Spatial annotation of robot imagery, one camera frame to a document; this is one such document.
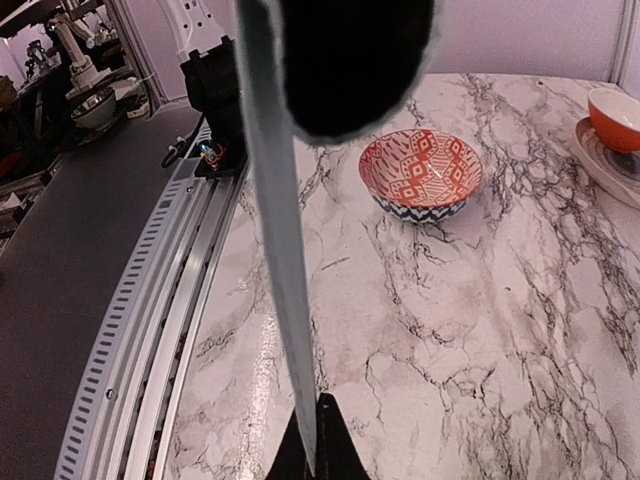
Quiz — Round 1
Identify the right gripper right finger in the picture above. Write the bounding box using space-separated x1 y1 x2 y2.
315 393 370 480

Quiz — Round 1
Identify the mint green folding umbrella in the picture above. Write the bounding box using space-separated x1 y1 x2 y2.
235 1 442 479

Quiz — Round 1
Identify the right aluminium frame post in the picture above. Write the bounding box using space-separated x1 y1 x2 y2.
607 0 639 86

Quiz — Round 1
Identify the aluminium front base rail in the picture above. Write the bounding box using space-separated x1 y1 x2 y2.
53 125 240 479

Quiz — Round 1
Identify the orange white bowl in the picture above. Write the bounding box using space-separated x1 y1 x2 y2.
588 87 639 153

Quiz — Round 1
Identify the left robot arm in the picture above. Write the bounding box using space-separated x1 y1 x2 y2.
161 1 247 179

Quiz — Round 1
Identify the red patterned bowl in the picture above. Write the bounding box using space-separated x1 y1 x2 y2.
358 129 483 224

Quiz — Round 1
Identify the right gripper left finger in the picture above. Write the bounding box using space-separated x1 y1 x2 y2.
267 413 308 480

